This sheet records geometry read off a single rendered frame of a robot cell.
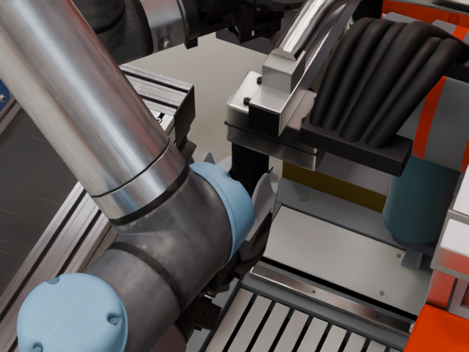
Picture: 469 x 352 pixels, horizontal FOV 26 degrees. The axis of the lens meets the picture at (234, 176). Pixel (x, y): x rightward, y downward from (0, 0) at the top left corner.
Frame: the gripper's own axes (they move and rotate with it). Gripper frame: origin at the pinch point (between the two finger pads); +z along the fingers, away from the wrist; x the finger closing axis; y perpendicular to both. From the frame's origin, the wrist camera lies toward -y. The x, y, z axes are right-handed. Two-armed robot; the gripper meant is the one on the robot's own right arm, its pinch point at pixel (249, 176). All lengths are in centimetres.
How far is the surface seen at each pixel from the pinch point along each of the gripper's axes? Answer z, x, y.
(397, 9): 62, 3, -29
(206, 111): 75, 44, -83
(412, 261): 51, -10, -74
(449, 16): 62, -5, -27
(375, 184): 61, 2, -70
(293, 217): 51, 14, -75
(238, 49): 95, 46, -83
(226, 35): 56, 30, -40
